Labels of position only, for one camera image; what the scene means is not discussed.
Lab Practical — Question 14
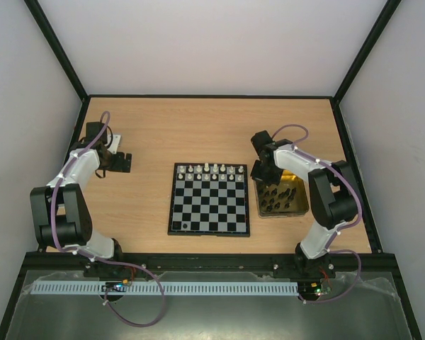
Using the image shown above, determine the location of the gold metal tin tray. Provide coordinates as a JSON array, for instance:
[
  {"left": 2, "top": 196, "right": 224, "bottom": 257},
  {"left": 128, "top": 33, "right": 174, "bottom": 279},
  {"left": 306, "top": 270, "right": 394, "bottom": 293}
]
[{"left": 254, "top": 170, "right": 310, "bottom": 218}]

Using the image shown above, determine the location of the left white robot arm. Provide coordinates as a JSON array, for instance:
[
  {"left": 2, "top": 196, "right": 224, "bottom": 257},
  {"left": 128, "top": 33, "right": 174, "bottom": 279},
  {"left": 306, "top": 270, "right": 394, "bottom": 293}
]
[{"left": 30, "top": 121, "right": 132, "bottom": 261}]

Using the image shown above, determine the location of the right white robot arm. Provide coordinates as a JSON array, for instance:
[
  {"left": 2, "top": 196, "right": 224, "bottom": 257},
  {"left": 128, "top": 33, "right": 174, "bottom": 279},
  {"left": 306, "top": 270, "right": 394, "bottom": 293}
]
[{"left": 251, "top": 130, "right": 363, "bottom": 278}]

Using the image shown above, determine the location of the black white chessboard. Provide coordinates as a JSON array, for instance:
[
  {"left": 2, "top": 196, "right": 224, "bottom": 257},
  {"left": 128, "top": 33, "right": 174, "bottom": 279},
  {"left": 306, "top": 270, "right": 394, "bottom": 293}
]
[{"left": 167, "top": 163, "right": 250, "bottom": 237}]

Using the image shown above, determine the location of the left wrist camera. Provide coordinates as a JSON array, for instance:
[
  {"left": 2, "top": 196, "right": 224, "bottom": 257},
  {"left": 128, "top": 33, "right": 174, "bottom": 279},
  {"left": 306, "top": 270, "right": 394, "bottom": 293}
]
[{"left": 106, "top": 134, "right": 122, "bottom": 154}]

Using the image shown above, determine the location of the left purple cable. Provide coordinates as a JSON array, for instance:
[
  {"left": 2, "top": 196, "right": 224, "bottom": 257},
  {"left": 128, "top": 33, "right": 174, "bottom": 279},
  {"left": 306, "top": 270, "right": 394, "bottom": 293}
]
[{"left": 52, "top": 110, "right": 167, "bottom": 327}]

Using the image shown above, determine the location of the black mounting rail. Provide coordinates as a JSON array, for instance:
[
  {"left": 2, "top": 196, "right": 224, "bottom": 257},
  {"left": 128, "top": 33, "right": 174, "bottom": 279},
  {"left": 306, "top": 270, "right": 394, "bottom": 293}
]
[{"left": 79, "top": 253, "right": 335, "bottom": 280}]

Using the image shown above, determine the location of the black frame enclosure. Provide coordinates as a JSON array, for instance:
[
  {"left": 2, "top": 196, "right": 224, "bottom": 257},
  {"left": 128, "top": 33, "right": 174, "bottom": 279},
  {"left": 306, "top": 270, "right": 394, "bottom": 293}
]
[{"left": 0, "top": 0, "right": 421, "bottom": 339}]

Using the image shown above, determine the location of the white slotted cable duct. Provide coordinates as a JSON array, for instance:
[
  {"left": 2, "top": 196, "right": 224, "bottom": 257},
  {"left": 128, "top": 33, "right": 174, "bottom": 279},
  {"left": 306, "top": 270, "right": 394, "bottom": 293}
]
[{"left": 30, "top": 280, "right": 300, "bottom": 295}]

